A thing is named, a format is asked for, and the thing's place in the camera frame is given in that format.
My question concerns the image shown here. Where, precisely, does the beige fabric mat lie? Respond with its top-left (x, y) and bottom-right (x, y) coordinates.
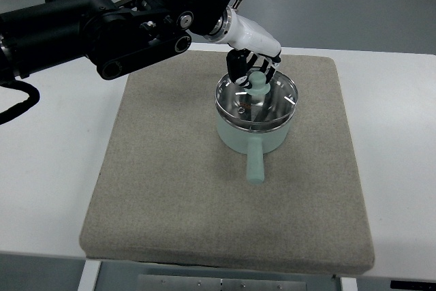
top-left (79, 51), bottom-right (375, 275)

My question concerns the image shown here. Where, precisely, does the mint green pot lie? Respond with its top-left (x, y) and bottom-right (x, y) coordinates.
top-left (215, 113), bottom-right (292, 185)

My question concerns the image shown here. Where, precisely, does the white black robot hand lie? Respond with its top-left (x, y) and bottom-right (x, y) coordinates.
top-left (205, 7), bottom-right (281, 90)

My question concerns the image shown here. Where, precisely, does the black braided cable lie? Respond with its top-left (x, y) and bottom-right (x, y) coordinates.
top-left (0, 79), bottom-right (41, 125)

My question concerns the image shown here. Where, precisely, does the glass lid with green knob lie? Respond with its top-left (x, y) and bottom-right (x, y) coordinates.
top-left (215, 67), bottom-right (298, 133)

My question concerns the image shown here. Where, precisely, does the grey metal base plate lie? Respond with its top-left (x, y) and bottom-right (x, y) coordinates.
top-left (136, 275), bottom-right (307, 291)

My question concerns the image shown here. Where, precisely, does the white table leg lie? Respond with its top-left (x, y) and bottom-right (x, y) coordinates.
top-left (77, 260), bottom-right (102, 291)

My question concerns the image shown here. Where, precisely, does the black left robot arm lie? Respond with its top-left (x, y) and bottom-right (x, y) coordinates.
top-left (1, 0), bottom-right (230, 82)

